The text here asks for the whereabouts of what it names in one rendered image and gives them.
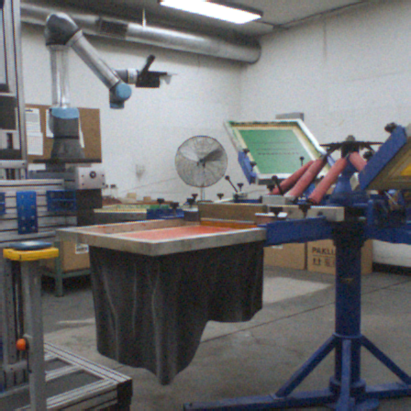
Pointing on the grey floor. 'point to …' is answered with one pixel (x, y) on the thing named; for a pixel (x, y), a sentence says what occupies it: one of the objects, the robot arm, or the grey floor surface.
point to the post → (31, 266)
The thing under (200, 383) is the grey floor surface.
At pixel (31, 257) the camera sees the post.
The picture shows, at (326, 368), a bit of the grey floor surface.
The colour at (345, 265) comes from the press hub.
